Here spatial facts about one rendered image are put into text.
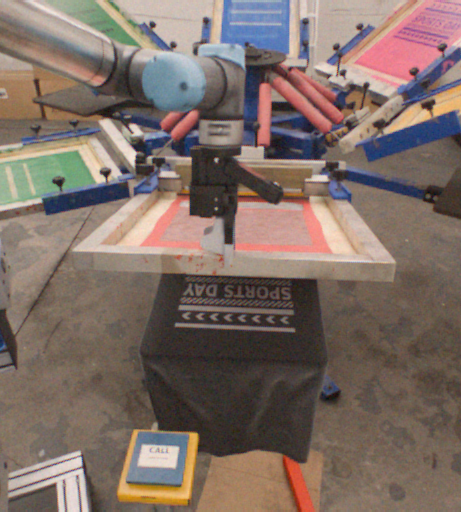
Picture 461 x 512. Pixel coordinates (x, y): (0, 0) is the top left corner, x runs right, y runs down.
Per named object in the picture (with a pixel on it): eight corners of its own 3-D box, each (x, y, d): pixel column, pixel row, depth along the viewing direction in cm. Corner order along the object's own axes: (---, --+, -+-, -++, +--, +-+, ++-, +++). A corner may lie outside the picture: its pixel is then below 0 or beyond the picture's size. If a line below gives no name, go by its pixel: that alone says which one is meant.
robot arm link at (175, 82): (119, 104, 66) (165, 103, 75) (183, 118, 61) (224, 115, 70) (120, 43, 63) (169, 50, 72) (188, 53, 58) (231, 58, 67)
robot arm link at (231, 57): (184, 43, 70) (213, 47, 77) (185, 119, 74) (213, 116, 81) (229, 41, 66) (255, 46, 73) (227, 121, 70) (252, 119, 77)
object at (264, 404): (311, 466, 130) (330, 364, 105) (153, 456, 133) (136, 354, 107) (310, 456, 133) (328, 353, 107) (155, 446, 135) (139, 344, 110)
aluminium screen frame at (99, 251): (393, 282, 82) (396, 262, 81) (73, 269, 85) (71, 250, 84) (330, 190, 156) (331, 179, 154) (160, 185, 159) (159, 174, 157)
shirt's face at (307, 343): (326, 362, 106) (327, 361, 105) (139, 353, 108) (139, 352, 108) (310, 245, 144) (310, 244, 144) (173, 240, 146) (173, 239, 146)
